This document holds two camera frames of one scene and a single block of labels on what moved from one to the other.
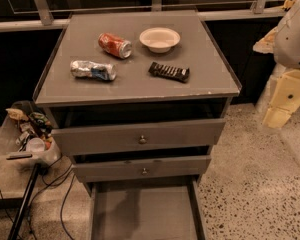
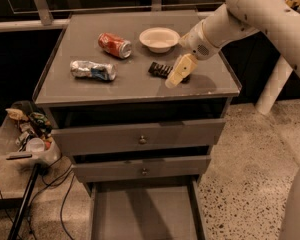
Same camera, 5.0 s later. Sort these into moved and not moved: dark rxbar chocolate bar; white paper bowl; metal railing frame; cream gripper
Moved: cream gripper
Not moved: metal railing frame; white paper bowl; dark rxbar chocolate bar
